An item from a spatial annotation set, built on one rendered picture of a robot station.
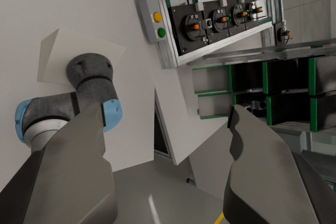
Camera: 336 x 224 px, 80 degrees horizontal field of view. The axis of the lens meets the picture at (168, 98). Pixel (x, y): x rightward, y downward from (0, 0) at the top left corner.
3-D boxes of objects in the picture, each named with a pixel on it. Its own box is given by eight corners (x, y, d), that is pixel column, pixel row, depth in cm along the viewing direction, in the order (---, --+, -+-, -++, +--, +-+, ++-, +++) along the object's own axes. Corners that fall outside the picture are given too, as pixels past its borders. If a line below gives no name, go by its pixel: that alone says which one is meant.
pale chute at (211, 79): (194, 92, 110) (195, 94, 106) (191, 68, 108) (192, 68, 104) (246, 86, 109) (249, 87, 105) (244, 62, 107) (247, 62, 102)
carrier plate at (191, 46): (179, 56, 106) (182, 55, 105) (167, 8, 99) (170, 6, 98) (205, 46, 121) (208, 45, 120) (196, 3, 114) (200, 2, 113)
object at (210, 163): (186, 184, 263) (252, 215, 200) (165, 106, 230) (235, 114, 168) (215, 155, 305) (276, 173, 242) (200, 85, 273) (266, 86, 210)
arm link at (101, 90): (114, 98, 73) (125, 130, 66) (74, 106, 67) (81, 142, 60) (114, 75, 63) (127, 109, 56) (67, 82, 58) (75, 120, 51)
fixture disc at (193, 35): (185, 43, 106) (188, 43, 105) (179, 16, 102) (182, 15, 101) (201, 38, 115) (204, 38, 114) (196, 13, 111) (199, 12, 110)
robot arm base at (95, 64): (63, 84, 71) (67, 106, 66) (69, 50, 61) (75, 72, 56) (105, 85, 80) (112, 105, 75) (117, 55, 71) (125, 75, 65)
